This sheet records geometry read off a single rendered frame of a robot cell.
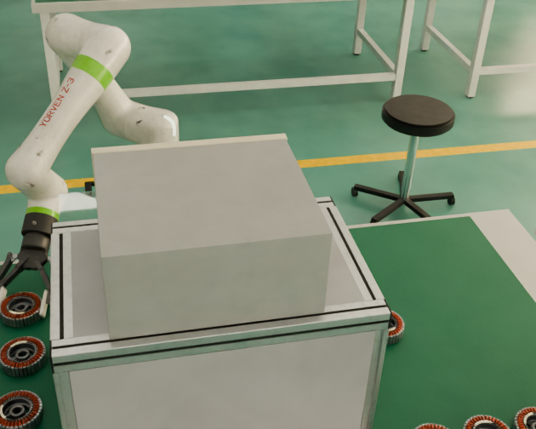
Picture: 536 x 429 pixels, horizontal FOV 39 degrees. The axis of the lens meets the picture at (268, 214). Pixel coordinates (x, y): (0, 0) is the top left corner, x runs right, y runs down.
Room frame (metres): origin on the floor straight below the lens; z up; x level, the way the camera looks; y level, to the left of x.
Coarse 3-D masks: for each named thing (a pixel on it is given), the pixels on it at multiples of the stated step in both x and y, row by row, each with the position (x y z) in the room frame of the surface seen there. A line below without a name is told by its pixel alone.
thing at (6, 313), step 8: (8, 296) 1.55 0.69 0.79; (16, 296) 1.55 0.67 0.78; (24, 296) 1.55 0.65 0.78; (32, 296) 1.55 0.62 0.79; (0, 304) 1.52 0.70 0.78; (8, 304) 1.52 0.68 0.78; (16, 304) 1.54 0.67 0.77; (24, 304) 1.53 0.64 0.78; (32, 304) 1.54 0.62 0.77; (40, 304) 1.53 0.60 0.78; (0, 312) 1.49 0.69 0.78; (8, 312) 1.48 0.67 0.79; (16, 312) 1.49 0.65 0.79; (24, 312) 1.49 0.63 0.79; (32, 312) 1.49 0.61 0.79; (8, 320) 1.47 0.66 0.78; (16, 320) 1.47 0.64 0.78; (24, 320) 1.47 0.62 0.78; (32, 320) 1.48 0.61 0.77
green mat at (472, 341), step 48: (384, 240) 1.93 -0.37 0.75; (432, 240) 1.94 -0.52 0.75; (480, 240) 1.95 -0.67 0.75; (384, 288) 1.70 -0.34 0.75; (432, 288) 1.71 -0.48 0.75; (480, 288) 1.72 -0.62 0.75; (432, 336) 1.51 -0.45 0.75; (480, 336) 1.51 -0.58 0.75; (528, 336) 1.52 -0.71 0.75; (384, 384) 1.33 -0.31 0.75; (432, 384) 1.34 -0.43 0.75; (480, 384) 1.34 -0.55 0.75; (528, 384) 1.35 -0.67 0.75
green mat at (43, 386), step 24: (48, 264) 1.74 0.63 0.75; (24, 288) 1.63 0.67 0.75; (48, 312) 1.53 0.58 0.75; (0, 336) 1.43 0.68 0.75; (48, 336) 1.44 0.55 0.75; (48, 360) 1.36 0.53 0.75; (0, 384) 1.27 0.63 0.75; (24, 384) 1.28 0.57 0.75; (48, 384) 1.28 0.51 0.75; (48, 408) 1.21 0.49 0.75
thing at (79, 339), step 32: (64, 224) 1.44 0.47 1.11; (96, 224) 1.45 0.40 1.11; (64, 256) 1.32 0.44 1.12; (96, 256) 1.32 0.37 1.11; (352, 256) 1.37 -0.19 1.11; (64, 288) 1.21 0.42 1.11; (96, 288) 1.22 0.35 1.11; (352, 288) 1.25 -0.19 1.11; (64, 320) 1.12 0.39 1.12; (96, 320) 1.12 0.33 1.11; (288, 320) 1.14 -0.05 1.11; (320, 320) 1.15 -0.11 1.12; (352, 320) 1.16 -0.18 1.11; (384, 320) 1.18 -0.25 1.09; (64, 352) 1.03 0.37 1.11; (96, 352) 1.04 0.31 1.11; (128, 352) 1.05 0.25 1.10; (160, 352) 1.07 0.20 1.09; (192, 352) 1.08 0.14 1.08
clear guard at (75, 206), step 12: (72, 192) 1.65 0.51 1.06; (84, 192) 1.65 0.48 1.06; (60, 204) 1.59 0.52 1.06; (72, 204) 1.59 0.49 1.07; (84, 204) 1.59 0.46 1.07; (96, 204) 1.60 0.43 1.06; (60, 216) 1.54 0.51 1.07; (72, 216) 1.54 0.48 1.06; (84, 216) 1.54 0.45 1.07; (96, 216) 1.55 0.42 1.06
